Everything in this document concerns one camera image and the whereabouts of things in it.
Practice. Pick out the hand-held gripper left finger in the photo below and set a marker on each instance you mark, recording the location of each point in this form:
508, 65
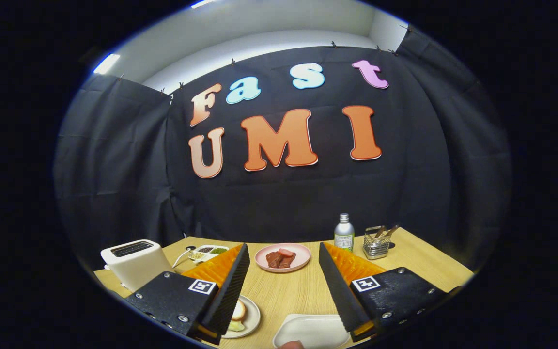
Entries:
230, 291

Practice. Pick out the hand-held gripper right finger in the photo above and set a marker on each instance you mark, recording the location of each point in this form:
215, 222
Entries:
337, 291

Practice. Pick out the toasted bread slice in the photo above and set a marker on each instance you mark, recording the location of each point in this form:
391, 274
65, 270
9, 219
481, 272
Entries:
238, 310

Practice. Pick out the green lettuce leaf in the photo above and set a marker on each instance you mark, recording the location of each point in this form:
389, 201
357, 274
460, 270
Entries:
235, 326

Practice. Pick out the round white plate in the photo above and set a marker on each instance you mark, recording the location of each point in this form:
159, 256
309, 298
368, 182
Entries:
254, 315

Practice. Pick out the white divided bean dish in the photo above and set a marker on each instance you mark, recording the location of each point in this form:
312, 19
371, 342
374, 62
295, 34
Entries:
209, 252

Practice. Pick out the pink plate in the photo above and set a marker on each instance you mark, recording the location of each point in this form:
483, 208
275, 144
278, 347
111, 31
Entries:
303, 259

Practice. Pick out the white rectangular dish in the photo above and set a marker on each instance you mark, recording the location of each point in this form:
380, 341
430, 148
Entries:
310, 329

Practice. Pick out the silver green drink bottle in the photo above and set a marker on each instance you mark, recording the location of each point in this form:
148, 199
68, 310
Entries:
344, 237

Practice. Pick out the brown meat pieces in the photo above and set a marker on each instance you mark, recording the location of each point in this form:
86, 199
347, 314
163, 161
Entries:
279, 261

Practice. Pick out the red sausage piece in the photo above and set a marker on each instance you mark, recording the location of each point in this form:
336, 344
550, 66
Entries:
286, 252

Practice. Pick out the white toaster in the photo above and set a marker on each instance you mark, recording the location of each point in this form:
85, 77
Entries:
136, 266

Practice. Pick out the black backdrop cloth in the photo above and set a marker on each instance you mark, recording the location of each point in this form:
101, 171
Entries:
279, 203

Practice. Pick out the ceiling light panel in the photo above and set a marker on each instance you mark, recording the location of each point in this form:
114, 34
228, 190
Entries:
106, 63
203, 3

